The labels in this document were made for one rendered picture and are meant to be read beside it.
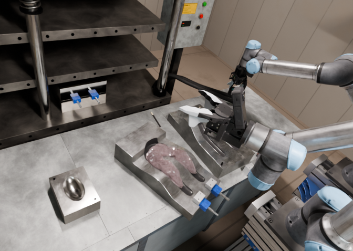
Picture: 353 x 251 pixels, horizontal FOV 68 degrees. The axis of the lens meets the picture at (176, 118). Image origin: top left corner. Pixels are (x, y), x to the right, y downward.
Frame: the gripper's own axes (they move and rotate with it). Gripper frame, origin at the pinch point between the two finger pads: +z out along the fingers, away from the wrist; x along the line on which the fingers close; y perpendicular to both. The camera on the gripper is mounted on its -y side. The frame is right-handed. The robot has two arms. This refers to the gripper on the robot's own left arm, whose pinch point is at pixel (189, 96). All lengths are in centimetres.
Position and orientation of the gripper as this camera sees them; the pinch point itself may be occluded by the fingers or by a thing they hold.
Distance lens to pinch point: 78.2
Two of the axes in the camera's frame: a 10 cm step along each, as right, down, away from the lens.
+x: 4.3, -4.0, 8.1
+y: -2.7, 7.9, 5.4
